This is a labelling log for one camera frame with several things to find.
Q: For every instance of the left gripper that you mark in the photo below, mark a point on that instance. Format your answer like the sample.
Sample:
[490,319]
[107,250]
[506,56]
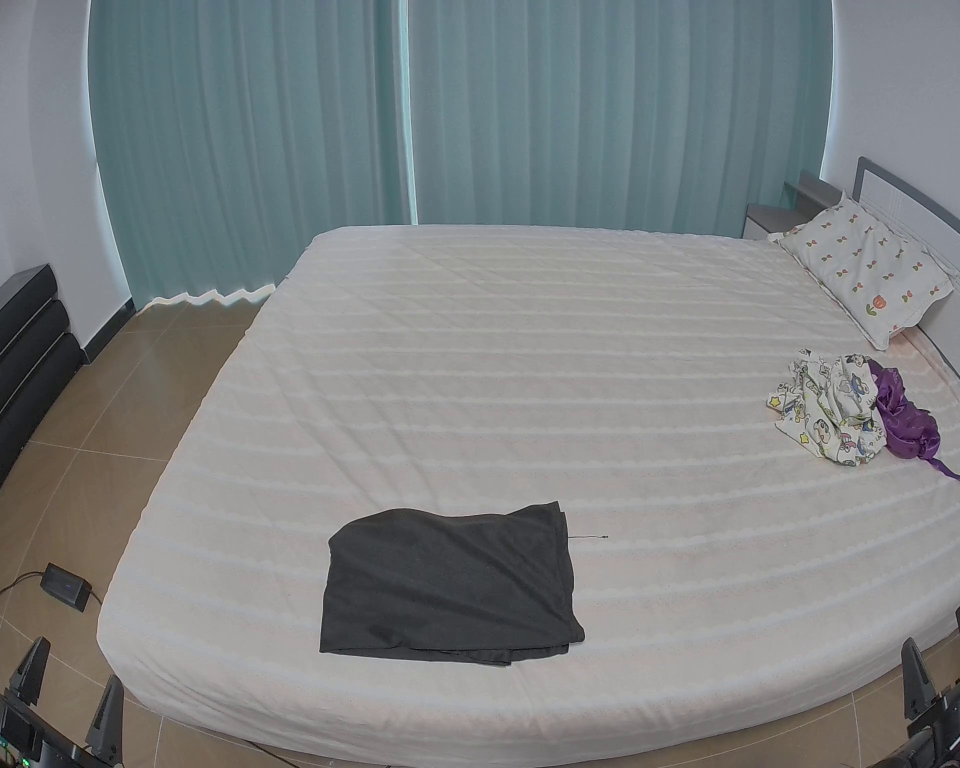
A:
[45,742]

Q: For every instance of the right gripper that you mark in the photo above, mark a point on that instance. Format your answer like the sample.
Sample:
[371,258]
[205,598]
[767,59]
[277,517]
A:
[945,735]

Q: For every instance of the black T-shirt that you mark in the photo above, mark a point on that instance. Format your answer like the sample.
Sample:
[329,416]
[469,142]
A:
[450,585]

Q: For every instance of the bed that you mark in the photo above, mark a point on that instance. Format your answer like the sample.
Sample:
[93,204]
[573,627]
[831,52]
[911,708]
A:
[525,375]

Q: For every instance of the black power adapter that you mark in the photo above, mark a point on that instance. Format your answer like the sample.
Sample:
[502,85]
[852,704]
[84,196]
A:
[66,586]

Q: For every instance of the purple garment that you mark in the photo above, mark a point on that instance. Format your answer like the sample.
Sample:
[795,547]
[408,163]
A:
[907,420]

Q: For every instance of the white printed pyjama top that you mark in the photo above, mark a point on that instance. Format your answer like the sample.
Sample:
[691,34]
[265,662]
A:
[825,420]

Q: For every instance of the black chest of drawers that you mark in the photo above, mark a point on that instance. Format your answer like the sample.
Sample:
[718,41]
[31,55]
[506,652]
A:
[37,352]

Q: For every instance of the white printed pillow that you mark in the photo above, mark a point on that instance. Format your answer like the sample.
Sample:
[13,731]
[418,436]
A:
[862,262]

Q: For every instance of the grey bedside table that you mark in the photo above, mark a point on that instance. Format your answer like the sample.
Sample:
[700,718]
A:
[765,219]

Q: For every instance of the blue-green curtain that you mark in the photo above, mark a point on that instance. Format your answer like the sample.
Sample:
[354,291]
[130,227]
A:
[247,150]
[615,112]

